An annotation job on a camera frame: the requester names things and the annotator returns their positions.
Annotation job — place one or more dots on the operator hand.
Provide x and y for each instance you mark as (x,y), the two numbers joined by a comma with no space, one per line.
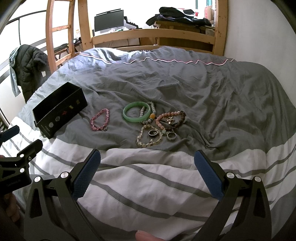
(144,236)

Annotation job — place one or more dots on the black computer monitor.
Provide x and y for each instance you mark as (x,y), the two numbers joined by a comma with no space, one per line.
(108,20)

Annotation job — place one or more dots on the gold chain charm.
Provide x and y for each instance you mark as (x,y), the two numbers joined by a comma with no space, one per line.
(169,119)

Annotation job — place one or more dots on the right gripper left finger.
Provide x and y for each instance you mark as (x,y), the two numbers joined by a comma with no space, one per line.
(52,211)

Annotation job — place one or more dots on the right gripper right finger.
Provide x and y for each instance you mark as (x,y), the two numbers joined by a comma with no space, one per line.
(253,220)

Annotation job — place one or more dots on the green jade bangle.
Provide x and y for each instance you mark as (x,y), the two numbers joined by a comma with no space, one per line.
(136,112)

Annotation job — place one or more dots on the wooden bed frame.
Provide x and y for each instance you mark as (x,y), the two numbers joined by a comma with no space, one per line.
(89,41)

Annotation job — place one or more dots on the dark puffer jacket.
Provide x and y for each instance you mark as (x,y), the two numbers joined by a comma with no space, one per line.
(29,69)

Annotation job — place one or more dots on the black jewelry box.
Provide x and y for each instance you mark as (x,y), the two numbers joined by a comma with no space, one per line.
(59,108)

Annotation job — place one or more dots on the grey striped duvet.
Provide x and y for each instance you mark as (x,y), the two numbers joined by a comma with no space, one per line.
(236,112)

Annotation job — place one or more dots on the wooden ladder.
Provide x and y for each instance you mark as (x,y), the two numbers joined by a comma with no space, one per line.
(60,33)

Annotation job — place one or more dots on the black clothes pile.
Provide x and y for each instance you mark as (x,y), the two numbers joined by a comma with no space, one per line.
(170,14)

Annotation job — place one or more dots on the wooden dresser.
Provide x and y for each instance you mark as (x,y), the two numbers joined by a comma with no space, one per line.
(192,38)

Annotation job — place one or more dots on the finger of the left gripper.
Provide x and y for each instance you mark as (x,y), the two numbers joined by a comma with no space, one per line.
(8,134)
(30,152)

